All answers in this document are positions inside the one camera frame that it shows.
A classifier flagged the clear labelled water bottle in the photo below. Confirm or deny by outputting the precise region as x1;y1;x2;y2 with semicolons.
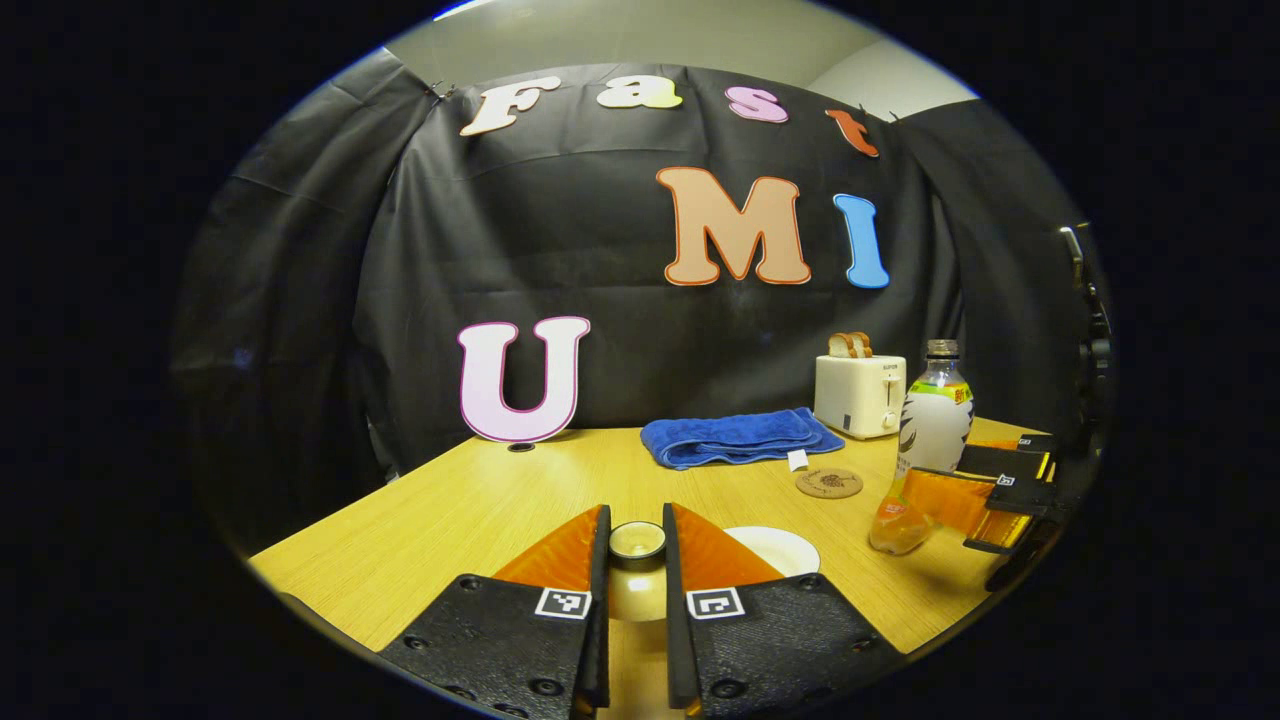
868;339;976;557

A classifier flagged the black backdrop cloth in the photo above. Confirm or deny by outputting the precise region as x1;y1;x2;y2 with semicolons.
170;45;1106;551

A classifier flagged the folded blue towel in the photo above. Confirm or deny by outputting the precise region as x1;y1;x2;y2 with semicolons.
640;406;846;472

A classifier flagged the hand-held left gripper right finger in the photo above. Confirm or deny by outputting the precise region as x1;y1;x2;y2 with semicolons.
662;502;906;720

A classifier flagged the cream ceramic teacup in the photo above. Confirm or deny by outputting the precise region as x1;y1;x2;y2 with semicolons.
722;526;821;579

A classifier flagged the white toaster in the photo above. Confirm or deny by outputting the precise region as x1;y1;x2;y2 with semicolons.
813;353;908;441

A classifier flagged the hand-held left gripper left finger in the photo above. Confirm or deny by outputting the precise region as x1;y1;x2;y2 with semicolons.
375;503;613;720

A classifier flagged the round cork coaster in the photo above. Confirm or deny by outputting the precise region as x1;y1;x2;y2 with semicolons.
796;467;864;500

